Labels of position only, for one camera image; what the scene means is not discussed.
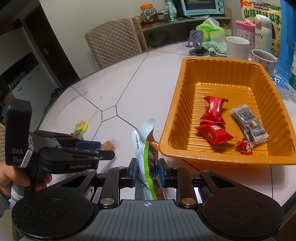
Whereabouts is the green yellow candy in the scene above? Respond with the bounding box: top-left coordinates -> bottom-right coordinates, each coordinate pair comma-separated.
74,121 -> 89,135

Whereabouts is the blue thermos flask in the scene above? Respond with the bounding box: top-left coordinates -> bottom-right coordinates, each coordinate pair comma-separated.
275,0 -> 296,91

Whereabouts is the grey clear snack packet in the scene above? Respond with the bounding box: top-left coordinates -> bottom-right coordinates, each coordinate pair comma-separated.
231,104 -> 269,148

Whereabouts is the clear plastic water bottle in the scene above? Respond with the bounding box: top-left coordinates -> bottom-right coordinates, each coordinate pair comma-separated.
288,67 -> 296,102

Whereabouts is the green cloth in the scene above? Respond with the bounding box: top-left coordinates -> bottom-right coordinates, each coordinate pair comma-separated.
202,41 -> 228,57

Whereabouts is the silver snack pouch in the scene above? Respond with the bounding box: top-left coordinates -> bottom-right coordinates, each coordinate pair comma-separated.
132,118 -> 160,200

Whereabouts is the patterned enamel mug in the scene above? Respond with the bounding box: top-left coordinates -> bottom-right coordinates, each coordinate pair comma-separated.
251,49 -> 278,75

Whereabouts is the small red candy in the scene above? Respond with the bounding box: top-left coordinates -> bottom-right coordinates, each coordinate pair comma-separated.
236,138 -> 254,155

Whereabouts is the person's left hand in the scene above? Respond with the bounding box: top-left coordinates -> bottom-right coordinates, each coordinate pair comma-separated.
0,162 -> 52,197

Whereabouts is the pink drinking bottle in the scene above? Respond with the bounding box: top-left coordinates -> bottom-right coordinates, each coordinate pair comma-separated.
235,20 -> 256,58

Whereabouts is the dark wooden cabinet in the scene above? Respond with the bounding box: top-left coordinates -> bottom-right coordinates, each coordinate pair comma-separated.
22,7 -> 80,86

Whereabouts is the sunflower seed bag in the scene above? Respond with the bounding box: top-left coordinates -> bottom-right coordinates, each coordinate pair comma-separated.
240,0 -> 282,58

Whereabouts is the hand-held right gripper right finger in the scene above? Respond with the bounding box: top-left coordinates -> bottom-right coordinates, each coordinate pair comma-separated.
158,158 -> 245,208

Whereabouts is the brown candy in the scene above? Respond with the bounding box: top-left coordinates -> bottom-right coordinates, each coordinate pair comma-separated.
102,140 -> 115,151

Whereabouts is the green snack bag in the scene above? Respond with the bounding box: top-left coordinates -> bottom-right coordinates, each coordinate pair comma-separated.
164,0 -> 177,20

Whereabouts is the white thermos bottle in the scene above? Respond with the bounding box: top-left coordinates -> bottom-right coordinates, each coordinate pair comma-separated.
254,14 -> 273,52

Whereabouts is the orange plastic tray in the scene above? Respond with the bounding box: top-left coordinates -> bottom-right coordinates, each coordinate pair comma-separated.
158,57 -> 296,166

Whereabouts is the glass jar with orange lid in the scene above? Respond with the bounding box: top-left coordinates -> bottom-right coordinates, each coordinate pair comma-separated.
139,3 -> 159,24

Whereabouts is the wooden shelf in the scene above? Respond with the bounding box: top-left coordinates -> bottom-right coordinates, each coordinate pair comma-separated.
132,7 -> 233,52

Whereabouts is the beige quilted chair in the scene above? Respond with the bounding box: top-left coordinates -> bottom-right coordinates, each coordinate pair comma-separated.
84,16 -> 142,70
0,122 -> 6,163

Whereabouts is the green tissue pack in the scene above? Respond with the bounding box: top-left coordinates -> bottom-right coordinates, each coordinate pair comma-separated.
196,18 -> 227,43

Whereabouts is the white drawer cabinet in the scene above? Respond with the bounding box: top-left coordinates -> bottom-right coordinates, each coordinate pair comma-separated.
0,67 -> 47,109

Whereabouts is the grey phone stand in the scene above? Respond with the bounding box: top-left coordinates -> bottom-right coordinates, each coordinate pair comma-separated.
185,30 -> 210,56

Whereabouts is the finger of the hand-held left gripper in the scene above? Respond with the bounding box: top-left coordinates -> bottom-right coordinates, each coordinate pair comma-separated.
34,130 -> 102,150
55,148 -> 115,163

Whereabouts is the teal toaster oven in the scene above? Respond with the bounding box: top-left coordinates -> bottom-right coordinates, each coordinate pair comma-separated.
179,0 -> 225,16

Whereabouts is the white cup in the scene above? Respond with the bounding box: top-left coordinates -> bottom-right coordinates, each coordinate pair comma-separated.
226,36 -> 250,58

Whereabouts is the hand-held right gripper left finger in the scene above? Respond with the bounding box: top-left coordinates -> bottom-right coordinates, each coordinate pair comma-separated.
52,158 -> 137,208

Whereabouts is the blue tissue packet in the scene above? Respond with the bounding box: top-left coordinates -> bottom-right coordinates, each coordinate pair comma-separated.
269,75 -> 289,91

